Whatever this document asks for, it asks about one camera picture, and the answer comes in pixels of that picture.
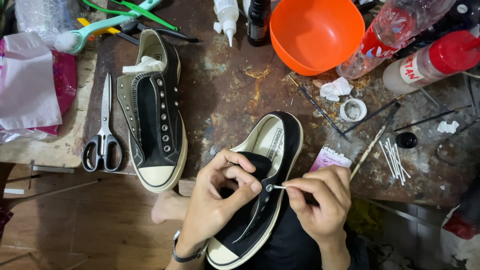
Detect person's right hand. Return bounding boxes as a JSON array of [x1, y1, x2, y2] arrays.
[[282, 166, 352, 246]]

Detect person's left hand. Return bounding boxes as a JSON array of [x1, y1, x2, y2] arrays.
[[179, 149, 263, 244]]

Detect black canvas sneaker cream sole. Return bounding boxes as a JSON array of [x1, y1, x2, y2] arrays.
[[206, 111, 304, 270]]

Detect person's bare foot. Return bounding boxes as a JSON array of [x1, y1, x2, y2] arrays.
[[151, 190, 193, 225]]

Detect clear cotton swab packet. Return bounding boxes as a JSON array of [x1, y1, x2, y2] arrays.
[[309, 131, 364, 173]]

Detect person's black shorts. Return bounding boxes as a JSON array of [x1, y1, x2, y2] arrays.
[[240, 195, 371, 270]]

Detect pile of loose cotton swabs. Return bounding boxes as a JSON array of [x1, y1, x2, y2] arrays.
[[378, 137, 412, 187]]

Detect black canvas sneaker grey lining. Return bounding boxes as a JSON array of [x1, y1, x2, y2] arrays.
[[116, 29, 188, 194]]

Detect white plastic bottle cap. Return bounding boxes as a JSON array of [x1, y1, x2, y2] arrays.
[[339, 98, 368, 123]]

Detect thin black paint brush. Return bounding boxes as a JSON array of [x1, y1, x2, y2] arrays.
[[393, 104, 473, 133], [343, 95, 405, 136], [287, 74, 349, 142]]

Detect small black round lid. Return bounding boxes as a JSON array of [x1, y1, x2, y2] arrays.
[[395, 131, 419, 149]]

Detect crumpled white tissue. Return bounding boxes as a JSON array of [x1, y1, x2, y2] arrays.
[[320, 77, 354, 102]]

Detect red and black object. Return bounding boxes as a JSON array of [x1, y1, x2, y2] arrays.
[[442, 180, 480, 241]]

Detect small white tissue scrap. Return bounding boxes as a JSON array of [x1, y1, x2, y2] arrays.
[[437, 120, 460, 135]]

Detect white tissue wad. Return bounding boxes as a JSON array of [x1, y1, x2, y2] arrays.
[[122, 56, 167, 75]]

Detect thin wooden stick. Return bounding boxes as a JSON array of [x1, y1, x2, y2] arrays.
[[0, 178, 102, 211]]

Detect orange plastic bowl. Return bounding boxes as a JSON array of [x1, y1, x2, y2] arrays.
[[269, 0, 366, 77]]

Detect squeeze bottle with red cap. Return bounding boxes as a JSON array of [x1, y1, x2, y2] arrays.
[[382, 30, 480, 95]]

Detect clear plastic bottle red label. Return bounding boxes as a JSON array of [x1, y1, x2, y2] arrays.
[[336, 0, 457, 80]]

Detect small black bottle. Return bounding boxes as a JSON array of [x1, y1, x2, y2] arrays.
[[247, 0, 272, 47]]

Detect white nozzle glue bottle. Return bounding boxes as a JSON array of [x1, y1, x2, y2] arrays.
[[212, 0, 240, 48]]

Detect green plastic tool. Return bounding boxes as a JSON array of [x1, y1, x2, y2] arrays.
[[81, 0, 179, 32]]

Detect white and pink plastic bags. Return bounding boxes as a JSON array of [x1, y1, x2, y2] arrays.
[[0, 32, 78, 144]]

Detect large black bottle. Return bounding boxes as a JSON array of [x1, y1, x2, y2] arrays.
[[394, 0, 480, 59]]

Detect clear bubble wrap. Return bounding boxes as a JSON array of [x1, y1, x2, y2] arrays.
[[15, 0, 80, 46]]

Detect silver wristwatch with dark strap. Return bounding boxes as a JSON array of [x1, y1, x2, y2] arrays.
[[172, 229, 209, 263]]

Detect wooden handled paint brush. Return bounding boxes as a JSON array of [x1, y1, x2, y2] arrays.
[[349, 103, 401, 181]]

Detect black handled steel scissors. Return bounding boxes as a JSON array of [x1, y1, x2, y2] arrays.
[[81, 72, 125, 173]]

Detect black handled brush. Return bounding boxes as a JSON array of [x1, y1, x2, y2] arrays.
[[120, 20, 202, 44]]

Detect yellow handled tool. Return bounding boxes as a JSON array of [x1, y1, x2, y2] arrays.
[[77, 17, 140, 46]]

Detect teal handled cleaning brush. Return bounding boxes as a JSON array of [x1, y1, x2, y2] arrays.
[[54, 0, 163, 55]]

